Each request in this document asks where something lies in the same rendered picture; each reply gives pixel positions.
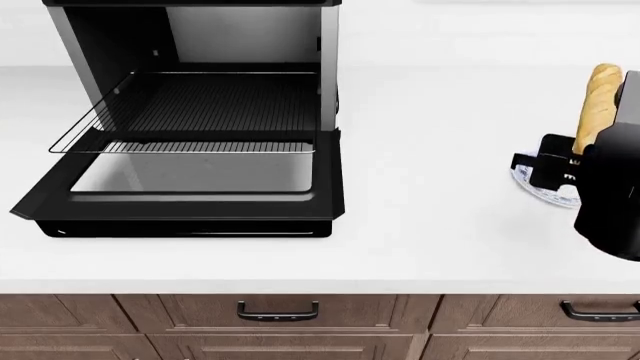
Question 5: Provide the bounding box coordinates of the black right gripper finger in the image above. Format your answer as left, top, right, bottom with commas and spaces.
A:
528, 132, 585, 189
510, 150, 540, 167

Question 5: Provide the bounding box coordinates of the golden baguette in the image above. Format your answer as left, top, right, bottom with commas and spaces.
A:
571, 62, 625, 156

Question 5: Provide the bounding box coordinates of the black toaster oven door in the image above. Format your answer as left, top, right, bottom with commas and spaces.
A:
9, 128, 347, 240

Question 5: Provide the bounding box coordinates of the silver black toaster oven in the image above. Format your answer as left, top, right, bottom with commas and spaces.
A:
41, 0, 344, 133

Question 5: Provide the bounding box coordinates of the white blue patterned plate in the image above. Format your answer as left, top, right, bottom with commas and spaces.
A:
509, 161, 583, 210

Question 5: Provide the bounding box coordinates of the brown wooden drawer front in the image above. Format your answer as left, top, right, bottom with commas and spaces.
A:
428, 293, 640, 336
145, 333, 416, 360
113, 293, 445, 336
0, 333, 162, 360
418, 333, 640, 360
0, 293, 139, 336

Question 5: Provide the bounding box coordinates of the gray wrist camera box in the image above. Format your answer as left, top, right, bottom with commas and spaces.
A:
613, 69, 640, 129

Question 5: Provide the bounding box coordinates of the black drawer handle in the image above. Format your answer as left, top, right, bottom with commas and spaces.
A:
559, 299, 640, 323
236, 299, 321, 323

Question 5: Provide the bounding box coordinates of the metal wire oven rack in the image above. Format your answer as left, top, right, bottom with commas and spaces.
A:
47, 69, 322, 156

